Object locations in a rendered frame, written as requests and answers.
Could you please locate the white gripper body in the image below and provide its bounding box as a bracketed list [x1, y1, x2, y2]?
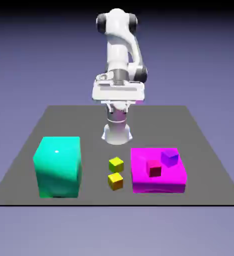
[91, 80, 146, 105]

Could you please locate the small yellow-green cube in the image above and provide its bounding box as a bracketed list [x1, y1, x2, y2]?
[108, 156, 125, 173]

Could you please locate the small purple cube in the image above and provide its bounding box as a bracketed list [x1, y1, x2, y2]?
[160, 148, 179, 168]

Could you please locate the small red cube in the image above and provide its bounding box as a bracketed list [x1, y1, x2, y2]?
[145, 159, 162, 178]

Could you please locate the small yellow cube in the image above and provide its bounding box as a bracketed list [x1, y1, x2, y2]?
[107, 172, 124, 191]

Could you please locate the large magenta box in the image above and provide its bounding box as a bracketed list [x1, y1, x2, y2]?
[130, 147, 188, 194]

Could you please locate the large teal box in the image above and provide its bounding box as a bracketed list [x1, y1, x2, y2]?
[32, 136, 83, 199]

